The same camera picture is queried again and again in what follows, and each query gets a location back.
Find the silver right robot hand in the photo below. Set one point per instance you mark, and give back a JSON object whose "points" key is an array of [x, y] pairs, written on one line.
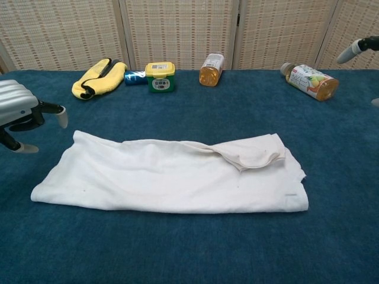
{"points": [[349, 51]]}

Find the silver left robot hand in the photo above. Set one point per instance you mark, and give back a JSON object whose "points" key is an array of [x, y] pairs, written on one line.
{"points": [[12, 100]]}

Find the white t-shirt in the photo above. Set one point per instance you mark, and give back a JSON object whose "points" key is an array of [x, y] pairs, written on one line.
{"points": [[148, 177]]}

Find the woven folding screen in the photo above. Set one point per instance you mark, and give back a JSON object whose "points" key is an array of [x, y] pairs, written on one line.
{"points": [[177, 29]]}

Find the tea bottle with fruit label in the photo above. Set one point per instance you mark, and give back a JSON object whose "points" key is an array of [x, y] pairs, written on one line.
{"points": [[314, 83]]}

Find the yellow cloth with black trim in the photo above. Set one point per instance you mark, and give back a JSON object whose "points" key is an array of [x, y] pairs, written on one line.
{"points": [[112, 78]]}

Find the blue drink can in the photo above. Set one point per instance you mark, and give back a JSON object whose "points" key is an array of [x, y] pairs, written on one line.
{"points": [[133, 78]]}

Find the amber tea bottle white label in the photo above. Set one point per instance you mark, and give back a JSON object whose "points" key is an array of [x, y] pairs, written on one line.
{"points": [[210, 75]]}

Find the green tub with yellow lid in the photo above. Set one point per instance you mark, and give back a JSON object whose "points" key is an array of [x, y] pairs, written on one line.
{"points": [[160, 84]]}

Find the blue carpet table cover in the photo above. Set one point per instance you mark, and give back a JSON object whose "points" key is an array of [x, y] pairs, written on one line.
{"points": [[177, 251]]}

